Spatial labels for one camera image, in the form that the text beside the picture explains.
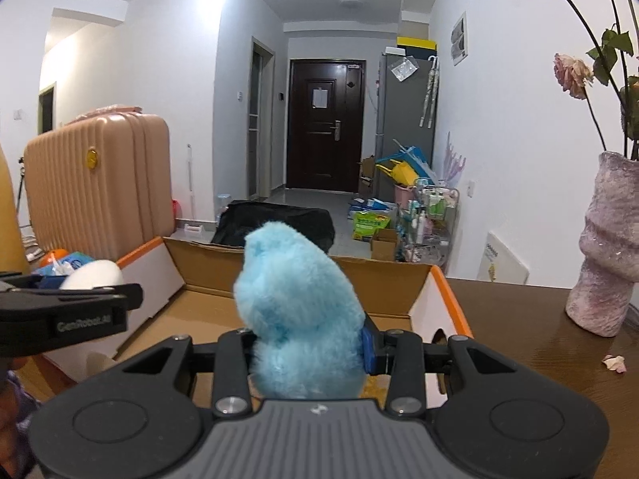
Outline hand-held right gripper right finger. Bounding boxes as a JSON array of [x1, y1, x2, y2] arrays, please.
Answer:
[[360, 313, 516, 418]]

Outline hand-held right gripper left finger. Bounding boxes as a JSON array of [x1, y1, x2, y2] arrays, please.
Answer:
[[122, 329, 255, 419]]

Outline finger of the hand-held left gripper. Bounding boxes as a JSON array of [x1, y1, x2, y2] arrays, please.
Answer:
[[0, 272, 145, 316]]

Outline white round sponge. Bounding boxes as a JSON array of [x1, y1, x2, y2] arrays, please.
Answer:
[[60, 259, 125, 290]]

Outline blue fluffy plush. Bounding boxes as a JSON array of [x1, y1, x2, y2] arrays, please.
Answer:
[[234, 221, 367, 400]]

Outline red and orange cardboard box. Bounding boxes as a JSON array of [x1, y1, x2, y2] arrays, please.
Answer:
[[42, 236, 472, 410]]

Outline yellow fluffy sponge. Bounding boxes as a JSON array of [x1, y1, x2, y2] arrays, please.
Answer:
[[366, 375, 391, 401]]

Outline blue tissue pack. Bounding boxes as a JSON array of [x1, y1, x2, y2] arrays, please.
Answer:
[[32, 252, 95, 279]]

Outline purple fabric pouch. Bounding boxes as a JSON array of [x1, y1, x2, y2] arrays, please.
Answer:
[[5, 369, 43, 410]]

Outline small brown cardboard box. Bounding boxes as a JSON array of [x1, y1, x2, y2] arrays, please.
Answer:
[[370, 228, 400, 261]]

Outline pink ribbed suitcase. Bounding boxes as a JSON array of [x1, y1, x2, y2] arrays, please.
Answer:
[[24, 105, 175, 263]]

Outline green packet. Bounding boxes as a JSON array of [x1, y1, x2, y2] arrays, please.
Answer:
[[352, 211, 391, 241]]

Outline black tripod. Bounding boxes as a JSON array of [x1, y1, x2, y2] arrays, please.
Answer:
[[15, 157, 27, 215]]

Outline black bag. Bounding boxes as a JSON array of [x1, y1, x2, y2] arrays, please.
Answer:
[[210, 200, 335, 255]]

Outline blue and white packets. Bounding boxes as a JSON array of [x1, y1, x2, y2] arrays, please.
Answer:
[[348, 198, 397, 213]]

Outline white leaning board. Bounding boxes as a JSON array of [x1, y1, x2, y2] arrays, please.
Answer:
[[476, 232, 530, 285]]

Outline open brown cardboard box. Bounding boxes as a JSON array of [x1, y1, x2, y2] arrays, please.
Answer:
[[358, 154, 376, 195]]

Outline dark brown entrance door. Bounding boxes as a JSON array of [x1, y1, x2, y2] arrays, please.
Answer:
[[287, 59, 367, 194]]

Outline grey refrigerator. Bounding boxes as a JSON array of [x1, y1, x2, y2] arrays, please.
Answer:
[[375, 47, 440, 200]]

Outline pink textured vase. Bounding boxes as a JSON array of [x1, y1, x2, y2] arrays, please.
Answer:
[[566, 151, 639, 337]]

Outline folded white umbrella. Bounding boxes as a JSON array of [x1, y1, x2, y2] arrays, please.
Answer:
[[419, 57, 440, 128]]

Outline clear plastic bag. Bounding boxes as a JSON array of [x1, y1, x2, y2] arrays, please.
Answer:
[[391, 56, 417, 81]]

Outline yellow and black box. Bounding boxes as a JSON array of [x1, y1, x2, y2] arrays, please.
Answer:
[[397, 36, 439, 58]]

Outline bunch of dried pink roses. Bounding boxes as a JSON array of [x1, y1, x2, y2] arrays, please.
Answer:
[[486, 0, 639, 160]]

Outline wire storage rack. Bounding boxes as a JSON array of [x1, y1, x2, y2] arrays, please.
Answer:
[[398, 184, 459, 264]]

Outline purple wall decoration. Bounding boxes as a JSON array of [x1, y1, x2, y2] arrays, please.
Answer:
[[442, 132, 466, 185]]

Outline interior doorway frame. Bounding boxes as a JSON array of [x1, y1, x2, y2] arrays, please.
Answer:
[[248, 36, 276, 200]]

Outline white wall panel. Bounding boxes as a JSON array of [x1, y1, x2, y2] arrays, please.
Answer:
[[450, 11, 470, 67]]

